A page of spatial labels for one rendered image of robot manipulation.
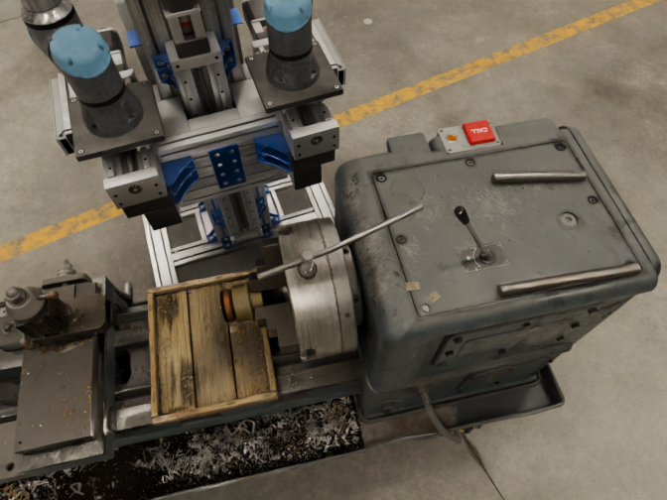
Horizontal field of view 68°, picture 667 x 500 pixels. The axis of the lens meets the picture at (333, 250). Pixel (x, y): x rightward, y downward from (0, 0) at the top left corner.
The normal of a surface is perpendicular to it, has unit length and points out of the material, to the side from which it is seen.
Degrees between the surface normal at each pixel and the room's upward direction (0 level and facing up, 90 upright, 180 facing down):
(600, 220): 0
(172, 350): 0
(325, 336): 65
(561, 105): 0
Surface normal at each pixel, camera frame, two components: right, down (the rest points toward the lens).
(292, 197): 0.00, -0.50
